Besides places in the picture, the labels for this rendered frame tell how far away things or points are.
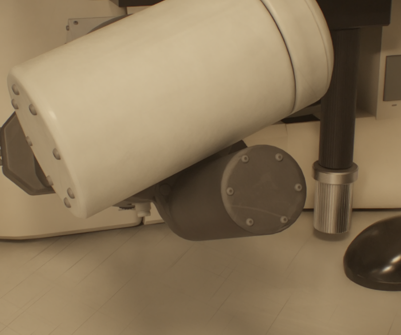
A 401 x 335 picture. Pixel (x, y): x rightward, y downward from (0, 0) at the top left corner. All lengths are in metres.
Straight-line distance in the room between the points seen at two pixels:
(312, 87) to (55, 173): 0.11
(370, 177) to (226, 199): 0.37
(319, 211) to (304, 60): 0.29
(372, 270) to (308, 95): 0.24
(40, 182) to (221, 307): 0.14
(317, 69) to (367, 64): 0.35
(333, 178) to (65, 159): 0.33
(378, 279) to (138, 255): 0.17
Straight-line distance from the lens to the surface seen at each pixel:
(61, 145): 0.32
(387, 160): 0.69
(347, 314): 0.56
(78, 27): 0.55
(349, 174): 0.62
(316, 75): 0.36
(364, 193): 0.70
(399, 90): 0.70
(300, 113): 0.70
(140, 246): 0.64
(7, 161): 0.52
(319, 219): 0.64
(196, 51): 0.33
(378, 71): 0.69
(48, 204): 0.64
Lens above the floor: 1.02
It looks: 19 degrees down
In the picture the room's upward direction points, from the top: straight up
